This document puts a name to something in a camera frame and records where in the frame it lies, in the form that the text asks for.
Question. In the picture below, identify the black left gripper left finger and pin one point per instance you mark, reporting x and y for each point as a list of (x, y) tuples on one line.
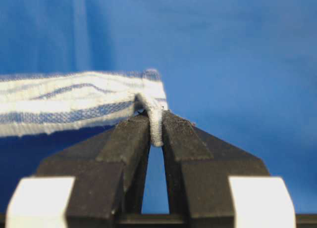
[(84, 185)]

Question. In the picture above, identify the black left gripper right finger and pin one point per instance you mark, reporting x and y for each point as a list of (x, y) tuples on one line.
[(214, 184)]

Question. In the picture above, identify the blue white striped towel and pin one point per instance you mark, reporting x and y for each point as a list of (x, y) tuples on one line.
[(33, 104)]

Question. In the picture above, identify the blue table cloth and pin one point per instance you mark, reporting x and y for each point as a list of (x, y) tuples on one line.
[(244, 71)]

